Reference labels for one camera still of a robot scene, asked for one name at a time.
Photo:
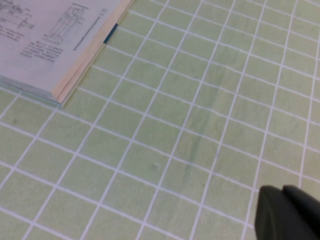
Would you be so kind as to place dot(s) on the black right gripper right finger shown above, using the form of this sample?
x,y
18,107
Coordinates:
x,y
307,212

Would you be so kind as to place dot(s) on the book with technical diagrams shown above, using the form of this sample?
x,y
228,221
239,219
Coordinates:
x,y
45,50

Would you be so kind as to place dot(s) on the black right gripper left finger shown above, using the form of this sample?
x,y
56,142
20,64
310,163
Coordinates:
x,y
272,217

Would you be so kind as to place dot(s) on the green white checked tablecloth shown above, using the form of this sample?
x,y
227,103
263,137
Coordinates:
x,y
175,137

